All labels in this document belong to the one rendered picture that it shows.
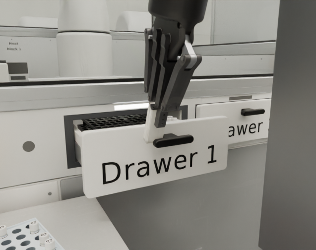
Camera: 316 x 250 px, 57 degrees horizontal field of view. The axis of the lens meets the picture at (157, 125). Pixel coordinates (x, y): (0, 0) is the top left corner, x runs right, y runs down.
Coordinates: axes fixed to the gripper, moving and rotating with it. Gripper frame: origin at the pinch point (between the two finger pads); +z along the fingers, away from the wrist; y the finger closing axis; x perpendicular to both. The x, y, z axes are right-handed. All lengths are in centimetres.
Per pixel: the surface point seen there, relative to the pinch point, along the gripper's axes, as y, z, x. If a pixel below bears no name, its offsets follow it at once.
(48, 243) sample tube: 9.4, 10.5, -18.1
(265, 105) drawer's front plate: -14.3, 7.9, 42.3
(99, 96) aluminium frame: -17.5, 3.9, -4.0
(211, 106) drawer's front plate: -14.7, 7.0, 23.5
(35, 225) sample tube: 4.3, 12.5, -19.1
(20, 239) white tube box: 5.4, 13.4, -21.2
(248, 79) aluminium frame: -18.3, 1.6, 36.6
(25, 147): -14.6, 12.3, -18.9
